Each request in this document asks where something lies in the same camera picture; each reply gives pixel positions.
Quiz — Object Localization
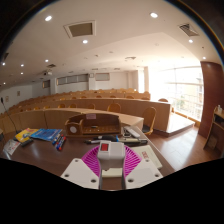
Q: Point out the red marker pen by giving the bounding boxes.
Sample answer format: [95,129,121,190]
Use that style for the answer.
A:
[56,134,67,152]

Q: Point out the white charger block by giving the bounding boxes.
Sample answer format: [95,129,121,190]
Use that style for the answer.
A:
[96,140,126,171]

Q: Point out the slatted ceiling air vent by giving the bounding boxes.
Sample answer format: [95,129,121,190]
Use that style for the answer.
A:
[178,22,200,37]

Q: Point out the curved wooden lecture desk rows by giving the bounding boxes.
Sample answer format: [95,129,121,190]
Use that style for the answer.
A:
[0,89,173,134]

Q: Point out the wooden desk organizer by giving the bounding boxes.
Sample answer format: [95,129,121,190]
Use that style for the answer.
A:
[64,113,123,138]

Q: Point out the blue booklet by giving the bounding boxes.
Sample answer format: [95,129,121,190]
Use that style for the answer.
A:
[30,128,64,143]

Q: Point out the black gooseneck microphone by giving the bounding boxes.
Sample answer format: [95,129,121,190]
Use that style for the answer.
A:
[0,96,18,134]

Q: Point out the yellow booklet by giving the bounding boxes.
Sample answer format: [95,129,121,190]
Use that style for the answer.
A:
[14,128,39,144]

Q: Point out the black remote control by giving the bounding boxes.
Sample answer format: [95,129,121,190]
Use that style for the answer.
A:
[20,137,34,148]

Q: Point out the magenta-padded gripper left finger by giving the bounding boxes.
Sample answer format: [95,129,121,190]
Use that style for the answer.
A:
[60,145,101,190]

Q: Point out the blue marker pen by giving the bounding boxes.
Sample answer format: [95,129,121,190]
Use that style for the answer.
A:
[51,133,63,146]

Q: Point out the silver pen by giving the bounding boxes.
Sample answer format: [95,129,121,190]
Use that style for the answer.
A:
[84,139,101,145]

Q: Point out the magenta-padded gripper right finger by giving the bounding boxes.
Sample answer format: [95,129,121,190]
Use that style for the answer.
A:
[123,145,164,190]

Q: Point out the white paper card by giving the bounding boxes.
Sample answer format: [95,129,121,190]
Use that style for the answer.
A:
[2,138,22,156]

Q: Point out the square ceiling air vent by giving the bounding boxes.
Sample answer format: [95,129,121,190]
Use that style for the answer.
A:
[63,20,98,39]

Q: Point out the large bright window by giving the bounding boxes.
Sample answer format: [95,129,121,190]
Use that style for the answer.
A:
[148,66,204,123]

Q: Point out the group of ceiling lights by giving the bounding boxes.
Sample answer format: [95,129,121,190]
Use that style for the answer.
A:
[1,11,208,68]

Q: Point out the group of wooden chairs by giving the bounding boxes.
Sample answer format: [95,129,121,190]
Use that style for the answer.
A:
[19,89,171,136]

